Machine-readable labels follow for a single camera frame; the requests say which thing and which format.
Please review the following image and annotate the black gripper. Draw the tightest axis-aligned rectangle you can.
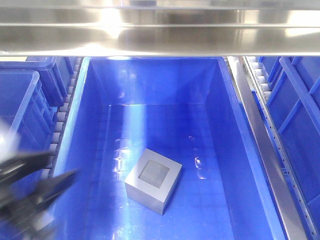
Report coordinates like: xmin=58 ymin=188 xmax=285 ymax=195
xmin=0 ymin=151 xmax=78 ymax=240

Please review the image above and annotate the gray square hollow base block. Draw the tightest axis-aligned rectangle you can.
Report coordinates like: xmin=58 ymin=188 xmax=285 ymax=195
xmin=124 ymin=148 xmax=182 ymax=215

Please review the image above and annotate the blue bin left front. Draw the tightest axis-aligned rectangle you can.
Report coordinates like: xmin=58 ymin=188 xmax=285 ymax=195
xmin=0 ymin=69 xmax=54 ymax=199

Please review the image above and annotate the blue bin left rear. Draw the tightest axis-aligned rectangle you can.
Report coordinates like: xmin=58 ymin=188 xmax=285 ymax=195
xmin=0 ymin=56 xmax=79 ymax=107

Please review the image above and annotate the blue target bin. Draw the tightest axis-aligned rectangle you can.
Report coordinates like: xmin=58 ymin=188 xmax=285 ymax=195
xmin=53 ymin=57 xmax=287 ymax=240

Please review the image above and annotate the blue bin right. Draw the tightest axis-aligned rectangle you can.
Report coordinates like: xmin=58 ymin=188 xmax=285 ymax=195
xmin=257 ymin=56 xmax=320 ymax=233

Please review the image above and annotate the white roller track left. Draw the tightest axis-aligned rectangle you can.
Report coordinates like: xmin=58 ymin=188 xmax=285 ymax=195
xmin=41 ymin=56 xmax=83 ymax=179

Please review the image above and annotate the white roller track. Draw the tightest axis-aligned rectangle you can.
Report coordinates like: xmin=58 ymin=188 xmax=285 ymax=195
xmin=246 ymin=56 xmax=272 ymax=101
xmin=41 ymin=56 xmax=83 ymax=179

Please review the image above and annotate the white roller track right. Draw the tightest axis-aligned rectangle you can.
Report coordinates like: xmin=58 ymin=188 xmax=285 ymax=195
xmin=246 ymin=56 xmax=272 ymax=101

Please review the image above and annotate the steel upper shelf rail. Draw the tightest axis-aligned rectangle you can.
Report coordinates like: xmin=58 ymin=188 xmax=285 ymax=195
xmin=0 ymin=0 xmax=320 ymax=57

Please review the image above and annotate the steel divider rail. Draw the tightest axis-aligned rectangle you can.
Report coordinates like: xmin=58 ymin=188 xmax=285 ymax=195
xmin=227 ymin=56 xmax=308 ymax=240

